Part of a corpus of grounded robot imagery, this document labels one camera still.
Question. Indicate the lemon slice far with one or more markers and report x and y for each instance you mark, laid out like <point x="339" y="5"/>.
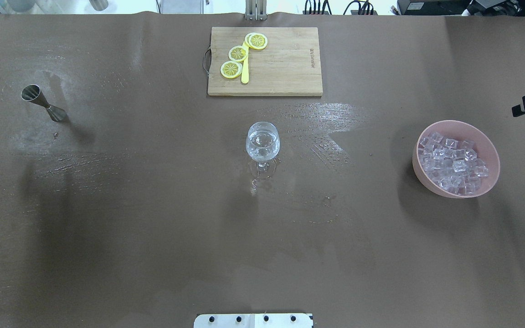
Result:
<point x="231" y="69"/>

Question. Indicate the lemon slice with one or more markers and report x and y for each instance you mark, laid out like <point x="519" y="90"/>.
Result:
<point x="256" y="41"/>
<point x="231" y="69"/>
<point x="238" y="53"/>

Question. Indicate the yellow plastic knife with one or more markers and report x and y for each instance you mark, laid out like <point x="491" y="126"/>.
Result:
<point x="245" y="76"/>

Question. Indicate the lemon slice near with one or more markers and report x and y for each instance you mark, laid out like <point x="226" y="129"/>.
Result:
<point x="256" y="41"/>

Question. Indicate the pile of clear ice cubes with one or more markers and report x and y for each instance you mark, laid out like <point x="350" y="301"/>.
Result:
<point x="451" y="164"/>

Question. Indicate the pink bowl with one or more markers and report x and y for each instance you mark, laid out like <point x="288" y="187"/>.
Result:
<point x="483" y="145"/>

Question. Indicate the aluminium frame post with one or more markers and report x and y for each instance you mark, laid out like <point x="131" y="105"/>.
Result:
<point x="256" y="10"/>

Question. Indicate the steel double jigger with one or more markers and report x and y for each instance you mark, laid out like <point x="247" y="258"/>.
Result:
<point x="32" y="93"/>

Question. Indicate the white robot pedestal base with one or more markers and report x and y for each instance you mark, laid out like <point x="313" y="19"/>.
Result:
<point x="254" y="320"/>

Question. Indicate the bamboo cutting board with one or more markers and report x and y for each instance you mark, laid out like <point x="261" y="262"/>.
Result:
<point x="290" y="65"/>

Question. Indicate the lemon slice middle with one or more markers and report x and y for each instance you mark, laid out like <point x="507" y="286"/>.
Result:
<point x="238" y="53"/>

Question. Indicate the clear wine glass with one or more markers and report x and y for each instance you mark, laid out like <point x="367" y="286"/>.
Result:
<point x="262" y="146"/>

